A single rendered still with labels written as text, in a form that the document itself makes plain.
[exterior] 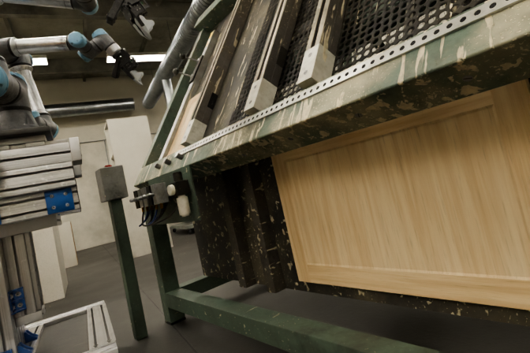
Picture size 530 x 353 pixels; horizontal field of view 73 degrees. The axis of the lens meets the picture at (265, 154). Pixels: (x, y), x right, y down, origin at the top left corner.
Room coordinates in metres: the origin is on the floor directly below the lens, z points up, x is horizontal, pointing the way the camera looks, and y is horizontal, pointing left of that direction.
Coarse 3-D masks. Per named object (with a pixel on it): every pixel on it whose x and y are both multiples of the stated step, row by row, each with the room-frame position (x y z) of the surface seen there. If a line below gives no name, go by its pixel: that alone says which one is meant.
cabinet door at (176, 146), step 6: (198, 96) 1.95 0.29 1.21; (192, 102) 1.98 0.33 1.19; (186, 108) 2.04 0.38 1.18; (192, 108) 1.95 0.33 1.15; (186, 114) 1.98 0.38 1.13; (186, 120) 1.94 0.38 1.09; (180, 126) 1.98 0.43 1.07; (186, 126) 1.89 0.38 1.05; (180, 132) 1.93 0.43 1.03; (174, 138) 1.96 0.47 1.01; (180, 138) 1.89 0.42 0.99; (174, 144) 1.91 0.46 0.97; (180, 144) 1.84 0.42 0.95; (174, 150) 1.86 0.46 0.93
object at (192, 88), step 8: (216, 32) 2.24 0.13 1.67; (208, 40) 2.24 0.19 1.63; (216, 40) 2.24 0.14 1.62; (208, 48) 2.19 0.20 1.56; (208, 56) 2.18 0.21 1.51; (200, 64) 2.14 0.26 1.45; (200, 72) 2.13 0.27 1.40; (192, 88) 2.08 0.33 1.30; (192, 96) 2.08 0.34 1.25; (184, 104) 2.04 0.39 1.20; (184, 112) 2.03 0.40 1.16; (176, 120) 2.02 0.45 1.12; (176, 128) 1.99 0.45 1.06; (168, 136) 2.00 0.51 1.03; (168, 144) 1.95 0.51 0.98; (168, 152) 1.94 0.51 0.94
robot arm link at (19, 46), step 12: (60, 36) 1.75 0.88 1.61; (72, 36) 1.73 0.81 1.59; (84, 36) 1.78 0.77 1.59; (0, 48) 1.72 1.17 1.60; (12, 48) 1.72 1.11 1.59; (24, 48) 1.73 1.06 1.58; (36, 48) 1.74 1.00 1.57; (48, 48) 1.75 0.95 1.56; (60, 48) 1.76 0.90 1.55; (72, 48) 1.77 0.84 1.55; (84, 48) 1.80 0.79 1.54; (12, 60) 1.80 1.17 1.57
